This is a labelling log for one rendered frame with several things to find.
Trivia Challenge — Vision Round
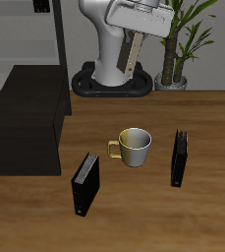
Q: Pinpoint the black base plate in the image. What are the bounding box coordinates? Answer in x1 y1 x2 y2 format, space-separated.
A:
71 61 154 98

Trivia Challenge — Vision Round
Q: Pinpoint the black book with white pages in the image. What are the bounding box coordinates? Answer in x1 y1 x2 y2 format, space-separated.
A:
70 152 101 218

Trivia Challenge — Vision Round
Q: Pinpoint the green pot plant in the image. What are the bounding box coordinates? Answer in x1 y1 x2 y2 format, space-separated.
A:
153 0 219 93

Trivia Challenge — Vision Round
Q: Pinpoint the thin black book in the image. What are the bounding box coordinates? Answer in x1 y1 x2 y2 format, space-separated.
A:
169 128 189 189

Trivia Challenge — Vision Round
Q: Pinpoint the white and yellow mug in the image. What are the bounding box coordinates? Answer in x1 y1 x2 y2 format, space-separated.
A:
106 127 153 168

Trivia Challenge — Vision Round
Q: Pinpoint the grey wall shelf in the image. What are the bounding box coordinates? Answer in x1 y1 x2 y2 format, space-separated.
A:
0 0 69 67

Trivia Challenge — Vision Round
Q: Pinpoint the dark brown desk caddy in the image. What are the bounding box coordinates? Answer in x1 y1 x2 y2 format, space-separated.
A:
0 64 74 177

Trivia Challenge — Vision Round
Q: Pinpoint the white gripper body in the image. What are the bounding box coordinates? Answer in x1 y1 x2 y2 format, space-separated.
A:
105 0 176 38

